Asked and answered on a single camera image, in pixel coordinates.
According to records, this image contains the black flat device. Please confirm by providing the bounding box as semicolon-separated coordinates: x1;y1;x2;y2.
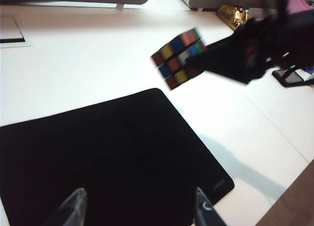
271;68;305;88

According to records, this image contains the pink object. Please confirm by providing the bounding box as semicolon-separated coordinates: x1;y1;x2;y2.
288;0;314;14

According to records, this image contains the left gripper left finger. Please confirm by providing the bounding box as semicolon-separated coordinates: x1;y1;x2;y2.
44;187;88;226

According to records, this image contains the gold foil wrapped box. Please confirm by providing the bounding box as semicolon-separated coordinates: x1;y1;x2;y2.
215;3;252;31

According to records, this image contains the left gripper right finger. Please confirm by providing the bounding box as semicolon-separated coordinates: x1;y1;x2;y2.
195;187;228;226

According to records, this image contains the multicolour puzzle cube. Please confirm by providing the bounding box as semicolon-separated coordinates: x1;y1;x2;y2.
151;27;207;90

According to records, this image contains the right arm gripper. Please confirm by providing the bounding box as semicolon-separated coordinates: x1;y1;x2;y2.
185;14;295;85

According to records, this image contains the black mouse pad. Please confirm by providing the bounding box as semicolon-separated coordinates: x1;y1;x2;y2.
0;87;235;226

